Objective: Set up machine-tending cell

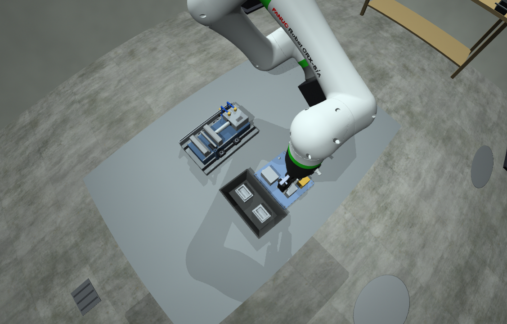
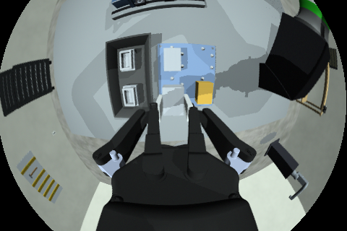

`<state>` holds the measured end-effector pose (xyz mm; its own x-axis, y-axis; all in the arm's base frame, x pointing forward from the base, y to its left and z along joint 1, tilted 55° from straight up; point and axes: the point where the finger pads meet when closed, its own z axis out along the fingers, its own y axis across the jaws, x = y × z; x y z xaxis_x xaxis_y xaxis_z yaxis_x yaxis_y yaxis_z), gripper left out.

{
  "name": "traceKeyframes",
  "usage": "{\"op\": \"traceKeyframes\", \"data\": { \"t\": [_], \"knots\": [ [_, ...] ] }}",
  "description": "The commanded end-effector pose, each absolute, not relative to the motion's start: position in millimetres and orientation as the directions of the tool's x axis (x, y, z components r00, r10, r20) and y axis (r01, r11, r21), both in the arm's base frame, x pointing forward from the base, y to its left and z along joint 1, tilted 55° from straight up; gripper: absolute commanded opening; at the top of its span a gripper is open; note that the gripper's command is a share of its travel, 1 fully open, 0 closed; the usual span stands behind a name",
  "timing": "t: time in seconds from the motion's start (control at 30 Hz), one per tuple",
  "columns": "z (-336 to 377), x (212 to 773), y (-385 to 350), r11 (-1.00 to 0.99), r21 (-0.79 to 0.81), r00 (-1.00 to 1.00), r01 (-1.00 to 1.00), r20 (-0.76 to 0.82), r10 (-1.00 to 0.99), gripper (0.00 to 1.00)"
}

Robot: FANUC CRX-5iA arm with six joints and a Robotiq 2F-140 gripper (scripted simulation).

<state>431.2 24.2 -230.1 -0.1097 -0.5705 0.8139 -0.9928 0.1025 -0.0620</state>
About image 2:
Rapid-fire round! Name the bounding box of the yellow rectangular block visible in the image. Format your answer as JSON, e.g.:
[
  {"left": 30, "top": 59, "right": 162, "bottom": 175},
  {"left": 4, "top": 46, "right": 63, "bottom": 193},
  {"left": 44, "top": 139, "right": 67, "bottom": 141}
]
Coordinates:
[{"left": 194, "top": 81, "right": 214, "bottom": 104}]

